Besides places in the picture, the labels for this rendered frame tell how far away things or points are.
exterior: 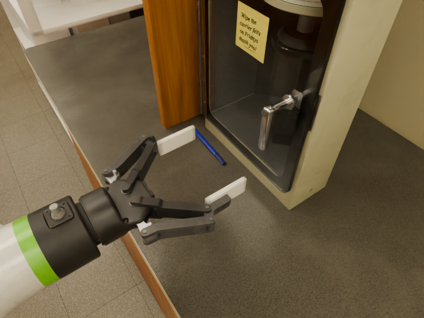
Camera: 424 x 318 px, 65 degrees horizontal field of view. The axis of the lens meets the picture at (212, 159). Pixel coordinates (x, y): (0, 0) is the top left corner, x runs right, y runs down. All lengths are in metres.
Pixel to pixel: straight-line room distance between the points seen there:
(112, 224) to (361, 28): 0.41
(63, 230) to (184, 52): 0.50
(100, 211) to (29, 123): 2.21
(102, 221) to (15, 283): 0.11
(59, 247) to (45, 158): 1.90
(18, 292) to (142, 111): 0.61
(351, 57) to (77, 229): 0.42
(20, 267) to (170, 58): 0.52
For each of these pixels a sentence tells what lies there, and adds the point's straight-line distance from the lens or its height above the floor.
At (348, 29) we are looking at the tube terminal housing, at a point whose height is 1.34.
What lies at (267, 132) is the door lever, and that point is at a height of 1.16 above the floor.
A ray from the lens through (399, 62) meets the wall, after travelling 0.96.
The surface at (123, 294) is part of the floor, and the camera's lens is 1.68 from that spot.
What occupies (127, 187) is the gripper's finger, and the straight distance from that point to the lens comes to 0.48.
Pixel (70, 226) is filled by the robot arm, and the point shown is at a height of 1.19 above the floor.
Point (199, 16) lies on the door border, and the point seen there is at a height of 1.24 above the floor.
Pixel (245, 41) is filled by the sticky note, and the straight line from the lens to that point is 0.60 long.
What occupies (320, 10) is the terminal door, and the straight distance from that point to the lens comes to 0.47.
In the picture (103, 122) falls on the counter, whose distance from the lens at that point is 0.94.
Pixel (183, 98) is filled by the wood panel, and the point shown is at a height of 1.02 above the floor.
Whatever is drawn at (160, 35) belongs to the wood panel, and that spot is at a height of 1.20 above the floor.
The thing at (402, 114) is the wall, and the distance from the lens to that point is 1.00.
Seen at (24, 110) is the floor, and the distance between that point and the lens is 2.77.
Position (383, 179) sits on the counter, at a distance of 0.85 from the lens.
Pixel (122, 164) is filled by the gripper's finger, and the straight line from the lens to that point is 0.52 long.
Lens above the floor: 1.53
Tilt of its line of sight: 48 degrees down
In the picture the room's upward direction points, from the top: straight up
